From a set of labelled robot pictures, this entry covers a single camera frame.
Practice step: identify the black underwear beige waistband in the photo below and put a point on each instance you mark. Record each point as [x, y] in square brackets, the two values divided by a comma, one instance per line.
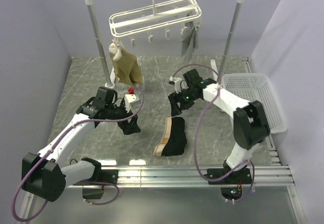
[174, 140]

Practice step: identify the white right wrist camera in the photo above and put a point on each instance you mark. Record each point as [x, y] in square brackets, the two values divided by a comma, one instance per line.
[178, 83]

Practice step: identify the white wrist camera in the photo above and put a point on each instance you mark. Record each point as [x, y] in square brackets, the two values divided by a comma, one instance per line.
[131, 99]
[178, 83]

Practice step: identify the aluminium mounting rail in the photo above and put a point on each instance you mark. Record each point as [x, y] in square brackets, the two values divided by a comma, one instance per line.
[173, 176]

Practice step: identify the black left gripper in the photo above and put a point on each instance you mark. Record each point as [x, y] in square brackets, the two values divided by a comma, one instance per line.
[128, 128]

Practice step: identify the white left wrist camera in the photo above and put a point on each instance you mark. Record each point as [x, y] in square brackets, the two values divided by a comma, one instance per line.
[131, 99]

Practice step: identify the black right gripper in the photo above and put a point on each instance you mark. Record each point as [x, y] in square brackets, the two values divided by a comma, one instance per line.
[173, 99]

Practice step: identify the white clip hanger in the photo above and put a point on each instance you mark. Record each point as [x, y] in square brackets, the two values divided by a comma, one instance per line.
[154, 17]

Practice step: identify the grey hanging underwear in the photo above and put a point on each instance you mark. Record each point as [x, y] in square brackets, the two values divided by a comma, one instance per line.
[189, 40]

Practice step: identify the white plastic basket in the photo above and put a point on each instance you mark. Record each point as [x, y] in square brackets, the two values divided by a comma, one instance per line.
[256, 86]

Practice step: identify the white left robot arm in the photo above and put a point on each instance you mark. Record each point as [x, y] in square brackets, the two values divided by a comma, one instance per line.
[44, 173]

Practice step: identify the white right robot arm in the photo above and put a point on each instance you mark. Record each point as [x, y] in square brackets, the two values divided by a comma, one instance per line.
[250, 125]

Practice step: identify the khaki underwear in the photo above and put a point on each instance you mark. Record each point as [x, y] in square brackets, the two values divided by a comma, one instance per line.
[125, 64]

